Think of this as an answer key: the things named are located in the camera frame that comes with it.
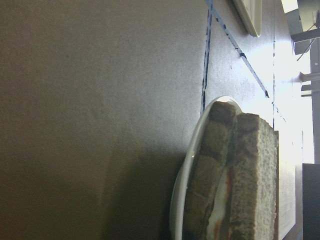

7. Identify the fried egg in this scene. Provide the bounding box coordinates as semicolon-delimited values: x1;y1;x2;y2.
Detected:
205;167;233;240

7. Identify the bottom bread slice on plate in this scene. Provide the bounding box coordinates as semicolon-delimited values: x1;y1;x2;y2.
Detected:
182;101;237;240

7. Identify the white round plate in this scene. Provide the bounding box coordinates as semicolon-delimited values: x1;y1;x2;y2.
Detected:
169;96;242;240

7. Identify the cream bear tray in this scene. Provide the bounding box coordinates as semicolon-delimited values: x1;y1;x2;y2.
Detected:
233;0;262;38

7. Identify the brown bread slice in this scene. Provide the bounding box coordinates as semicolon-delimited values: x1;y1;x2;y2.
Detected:
227;113;279;240

